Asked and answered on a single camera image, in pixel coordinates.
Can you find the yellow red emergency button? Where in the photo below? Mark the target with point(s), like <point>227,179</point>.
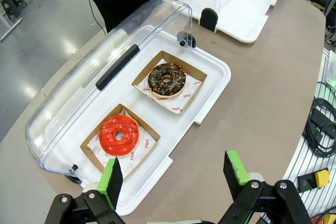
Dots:
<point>328,220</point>

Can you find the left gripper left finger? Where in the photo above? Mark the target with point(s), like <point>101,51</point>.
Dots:
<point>111,182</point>

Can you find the yellow emergency stop box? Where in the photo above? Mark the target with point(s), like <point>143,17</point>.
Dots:
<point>322,179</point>

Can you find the chocolate donut with nut crumbs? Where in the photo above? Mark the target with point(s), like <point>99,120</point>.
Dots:
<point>157,82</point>

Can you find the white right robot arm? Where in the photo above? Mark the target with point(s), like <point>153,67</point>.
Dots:
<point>333,64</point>

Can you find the white display case tray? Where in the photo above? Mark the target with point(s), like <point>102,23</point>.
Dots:
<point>246,3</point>
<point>210,77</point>

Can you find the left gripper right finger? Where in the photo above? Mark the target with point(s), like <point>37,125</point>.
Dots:
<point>233,174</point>

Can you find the red glazed donut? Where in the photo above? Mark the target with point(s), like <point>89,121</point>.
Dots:
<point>107,134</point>

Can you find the black stop box bracket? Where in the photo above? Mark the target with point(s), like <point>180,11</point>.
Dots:
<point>305,183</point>

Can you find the black rectangular mount block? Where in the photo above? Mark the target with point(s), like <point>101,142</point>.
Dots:
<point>321,121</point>

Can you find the brown cardboard donut box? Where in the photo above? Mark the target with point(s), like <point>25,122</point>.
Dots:
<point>189,70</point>
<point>149,131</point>

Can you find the grey metal workbench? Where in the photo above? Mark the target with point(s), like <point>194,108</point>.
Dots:
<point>13,1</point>

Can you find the black lid hinge bracket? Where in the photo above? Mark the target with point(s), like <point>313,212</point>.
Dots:
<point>181,36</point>
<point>209,19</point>
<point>74,167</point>

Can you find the white smiley print paper liner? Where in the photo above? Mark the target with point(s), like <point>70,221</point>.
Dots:
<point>136,155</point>
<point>168,103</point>

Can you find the white slatted base plate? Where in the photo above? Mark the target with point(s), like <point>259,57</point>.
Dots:
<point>296,161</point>

